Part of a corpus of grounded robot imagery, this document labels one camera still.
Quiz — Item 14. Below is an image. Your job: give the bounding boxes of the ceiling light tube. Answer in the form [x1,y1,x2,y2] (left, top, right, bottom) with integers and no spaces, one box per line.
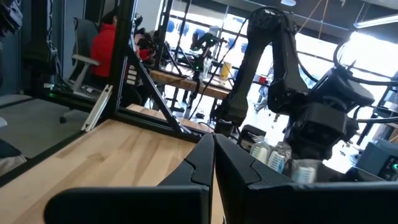
[353,14,398,30]

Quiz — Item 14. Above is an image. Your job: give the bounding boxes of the blue toothbrush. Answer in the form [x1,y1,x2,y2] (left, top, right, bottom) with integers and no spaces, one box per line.
[250,141,271,164]
[290,160,318,184]

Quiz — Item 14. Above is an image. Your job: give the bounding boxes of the black aluminium table frame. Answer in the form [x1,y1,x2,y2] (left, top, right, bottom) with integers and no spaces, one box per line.
[105,0,203,144]

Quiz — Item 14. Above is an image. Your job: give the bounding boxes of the grey electronics box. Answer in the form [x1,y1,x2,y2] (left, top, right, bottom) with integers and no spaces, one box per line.
[356,138,398,182]

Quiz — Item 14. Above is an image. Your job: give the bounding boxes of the wooden background table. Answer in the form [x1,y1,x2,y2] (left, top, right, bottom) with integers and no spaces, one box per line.
[149,68,233,100]

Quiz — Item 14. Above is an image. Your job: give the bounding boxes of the white aluminium bar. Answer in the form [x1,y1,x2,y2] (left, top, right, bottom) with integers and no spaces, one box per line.
[81,83,113,133]

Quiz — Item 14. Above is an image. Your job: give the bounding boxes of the black wire caddy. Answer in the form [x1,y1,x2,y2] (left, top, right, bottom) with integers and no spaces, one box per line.
[238,124,386,185]

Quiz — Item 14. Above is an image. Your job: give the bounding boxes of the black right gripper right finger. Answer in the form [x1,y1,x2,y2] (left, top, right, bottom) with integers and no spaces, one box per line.
[214,133,398,224]

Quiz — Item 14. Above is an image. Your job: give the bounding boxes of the person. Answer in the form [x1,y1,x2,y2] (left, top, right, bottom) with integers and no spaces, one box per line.
[90,11,118,78]
[135,27,155,62]

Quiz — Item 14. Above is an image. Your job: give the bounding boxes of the grey office chair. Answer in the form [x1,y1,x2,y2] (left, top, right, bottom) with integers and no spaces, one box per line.
[59,17,101,124]

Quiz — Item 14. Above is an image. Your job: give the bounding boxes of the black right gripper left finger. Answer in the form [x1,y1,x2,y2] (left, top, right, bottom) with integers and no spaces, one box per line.
[45,133,216,224]

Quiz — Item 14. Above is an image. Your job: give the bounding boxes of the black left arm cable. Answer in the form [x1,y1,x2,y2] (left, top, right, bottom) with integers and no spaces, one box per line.
[333,40,398,124]

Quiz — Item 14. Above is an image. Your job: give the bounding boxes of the yellow cup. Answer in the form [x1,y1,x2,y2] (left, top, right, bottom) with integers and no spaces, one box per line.
[220,61,233,80]

